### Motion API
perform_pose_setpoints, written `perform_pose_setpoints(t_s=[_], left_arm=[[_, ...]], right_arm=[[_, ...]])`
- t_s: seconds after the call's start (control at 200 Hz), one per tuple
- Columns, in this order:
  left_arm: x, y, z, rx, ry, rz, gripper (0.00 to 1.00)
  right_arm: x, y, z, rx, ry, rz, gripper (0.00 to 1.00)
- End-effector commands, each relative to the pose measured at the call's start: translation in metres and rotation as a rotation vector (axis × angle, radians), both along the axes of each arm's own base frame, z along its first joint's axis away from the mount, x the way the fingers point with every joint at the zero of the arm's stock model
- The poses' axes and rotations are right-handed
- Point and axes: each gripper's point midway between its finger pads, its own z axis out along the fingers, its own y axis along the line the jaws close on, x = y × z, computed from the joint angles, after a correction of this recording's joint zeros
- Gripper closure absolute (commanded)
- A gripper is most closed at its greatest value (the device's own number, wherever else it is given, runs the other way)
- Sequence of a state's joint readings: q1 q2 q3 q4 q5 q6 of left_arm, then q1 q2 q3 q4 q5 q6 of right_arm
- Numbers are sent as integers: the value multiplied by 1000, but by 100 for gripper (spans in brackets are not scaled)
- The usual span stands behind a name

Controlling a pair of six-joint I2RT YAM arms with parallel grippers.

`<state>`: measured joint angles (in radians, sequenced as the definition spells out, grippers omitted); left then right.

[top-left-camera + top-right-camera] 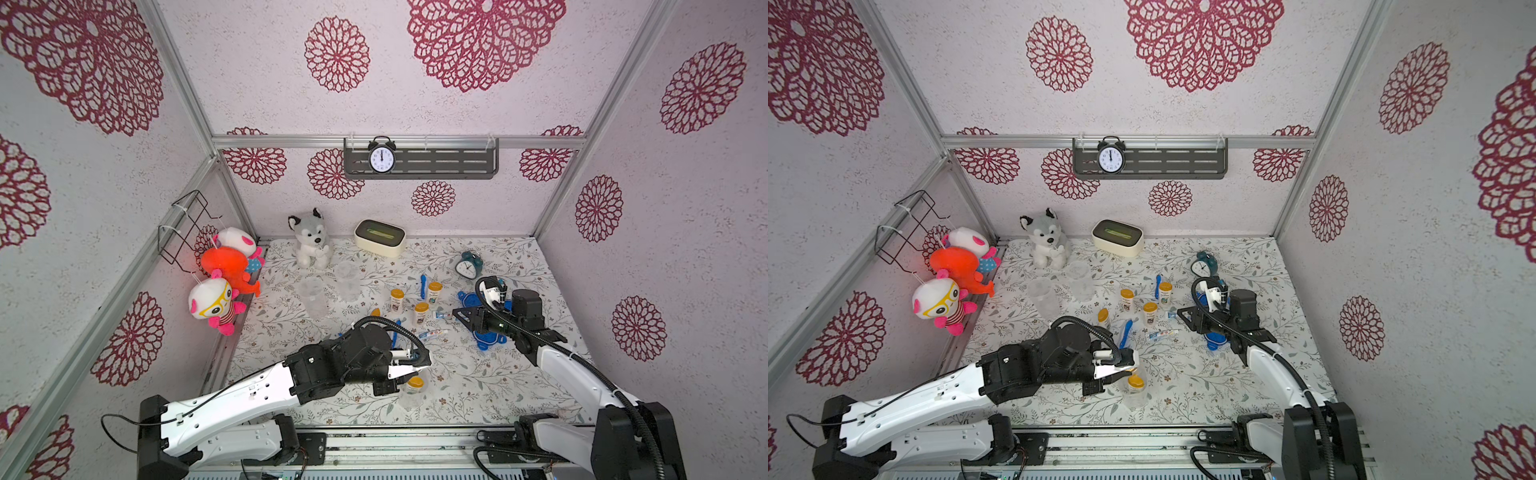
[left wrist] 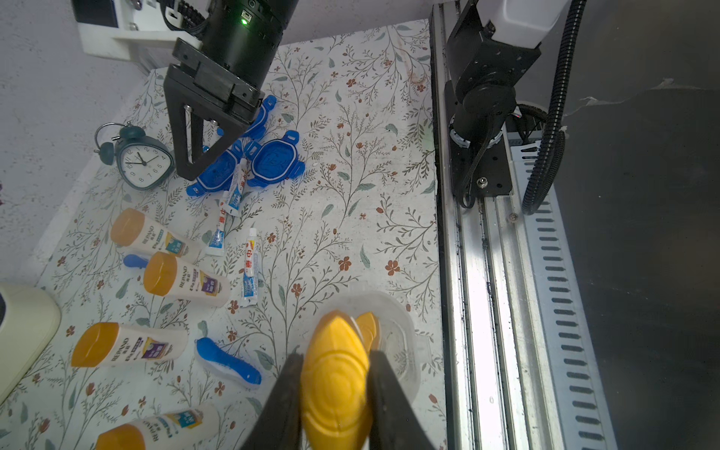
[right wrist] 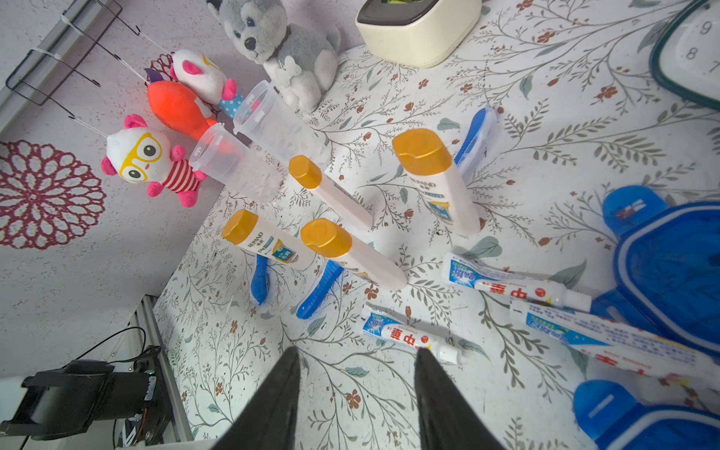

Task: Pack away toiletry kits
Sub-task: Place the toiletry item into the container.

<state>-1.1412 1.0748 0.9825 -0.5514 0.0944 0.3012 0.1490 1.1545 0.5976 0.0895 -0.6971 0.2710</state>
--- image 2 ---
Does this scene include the clear plastic kit container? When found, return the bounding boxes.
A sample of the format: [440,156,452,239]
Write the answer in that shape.
[329,291,421,403]

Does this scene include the black corrugated right cable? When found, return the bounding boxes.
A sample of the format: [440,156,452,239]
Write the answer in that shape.
[519,0,589,217]

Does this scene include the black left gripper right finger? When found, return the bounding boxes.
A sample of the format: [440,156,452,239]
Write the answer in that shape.
[367,351,433,450]

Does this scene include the cream tissue box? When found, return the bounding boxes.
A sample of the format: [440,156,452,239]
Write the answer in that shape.
[1,282,61,402]

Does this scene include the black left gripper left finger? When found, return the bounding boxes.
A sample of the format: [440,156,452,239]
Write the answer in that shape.
[240,354,304,450]

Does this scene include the small toothpaste tube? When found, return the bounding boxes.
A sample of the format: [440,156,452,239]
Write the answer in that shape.
[205,190,230,257]
[242,228,258,307]
[225,157,249,217]

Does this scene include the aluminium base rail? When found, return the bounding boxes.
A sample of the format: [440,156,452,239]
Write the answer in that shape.
[430,1,617,449]

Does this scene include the green teal alarm clock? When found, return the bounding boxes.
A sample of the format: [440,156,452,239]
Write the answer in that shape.
[94,122,176,191]

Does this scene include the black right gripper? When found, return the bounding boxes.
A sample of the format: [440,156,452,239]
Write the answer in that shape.
[164,1,297,180]

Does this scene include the yellow cap lotion bottle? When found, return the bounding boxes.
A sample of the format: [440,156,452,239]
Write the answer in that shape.
[300,310,372,449]

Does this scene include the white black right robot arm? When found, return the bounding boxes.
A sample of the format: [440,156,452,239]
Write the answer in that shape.
[164,1,585,215]

